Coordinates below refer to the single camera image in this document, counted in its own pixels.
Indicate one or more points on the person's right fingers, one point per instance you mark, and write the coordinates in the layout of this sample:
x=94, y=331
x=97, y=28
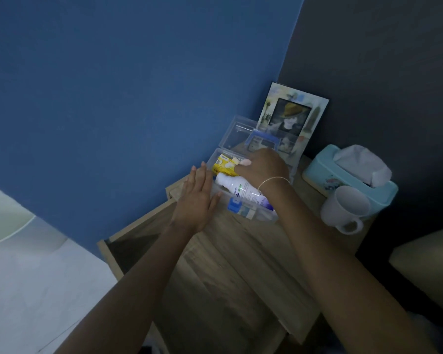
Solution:
x=243, y=164

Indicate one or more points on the white mug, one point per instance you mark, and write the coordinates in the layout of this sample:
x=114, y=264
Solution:
x=345, y=210

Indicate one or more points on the clear plastic storage box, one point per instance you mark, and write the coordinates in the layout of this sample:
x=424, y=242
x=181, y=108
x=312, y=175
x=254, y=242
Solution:
x=240, y=138

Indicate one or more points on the person's left forearm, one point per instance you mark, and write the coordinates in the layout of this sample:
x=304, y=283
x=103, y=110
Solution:
x=133, y=291

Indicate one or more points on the white pillow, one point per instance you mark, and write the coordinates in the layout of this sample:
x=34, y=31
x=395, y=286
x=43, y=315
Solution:
x=3, y=217

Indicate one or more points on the yellow medicine carton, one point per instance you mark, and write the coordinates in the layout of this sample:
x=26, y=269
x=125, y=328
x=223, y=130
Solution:
x=225, y=165

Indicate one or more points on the teal tissue box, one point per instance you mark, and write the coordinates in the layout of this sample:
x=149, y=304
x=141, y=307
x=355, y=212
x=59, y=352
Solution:
x=319, y=173

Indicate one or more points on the small blue-capped bottle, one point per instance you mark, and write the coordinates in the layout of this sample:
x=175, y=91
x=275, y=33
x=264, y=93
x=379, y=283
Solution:
x=236, y=206

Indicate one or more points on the wooden nightstand drawer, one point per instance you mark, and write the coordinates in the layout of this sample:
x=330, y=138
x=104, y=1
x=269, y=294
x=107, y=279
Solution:
x=140, y=239

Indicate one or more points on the white tissue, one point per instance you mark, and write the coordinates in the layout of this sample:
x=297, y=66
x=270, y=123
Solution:
x=365, y=164

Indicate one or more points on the beige cushion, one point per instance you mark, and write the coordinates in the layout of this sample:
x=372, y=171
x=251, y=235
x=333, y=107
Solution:
x=428, y=265

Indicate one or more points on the person's left hand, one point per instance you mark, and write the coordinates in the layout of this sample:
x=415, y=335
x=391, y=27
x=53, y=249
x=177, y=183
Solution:
x=194, y=202

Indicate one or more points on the white bottle with label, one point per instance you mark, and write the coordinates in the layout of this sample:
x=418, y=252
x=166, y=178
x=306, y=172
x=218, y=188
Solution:
x=243, y=187

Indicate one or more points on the person's right forearm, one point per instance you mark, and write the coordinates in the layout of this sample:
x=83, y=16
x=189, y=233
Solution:
x=336, y=276

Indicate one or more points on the person's left thumb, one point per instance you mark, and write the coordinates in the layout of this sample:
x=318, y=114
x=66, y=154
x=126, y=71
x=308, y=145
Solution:
x=216, y=199

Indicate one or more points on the pale picture frame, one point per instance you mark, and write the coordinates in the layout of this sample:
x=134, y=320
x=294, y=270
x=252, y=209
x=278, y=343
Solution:
x=293, y=116

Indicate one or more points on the white bed mattress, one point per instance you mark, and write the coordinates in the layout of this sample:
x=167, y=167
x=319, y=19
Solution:
x=33, y=291

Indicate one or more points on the wooden nightstand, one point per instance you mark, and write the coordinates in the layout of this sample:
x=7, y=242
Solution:
x=243, y=254

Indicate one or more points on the person's right hand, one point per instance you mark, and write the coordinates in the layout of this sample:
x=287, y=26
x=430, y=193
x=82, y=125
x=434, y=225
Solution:
x=266, y=167

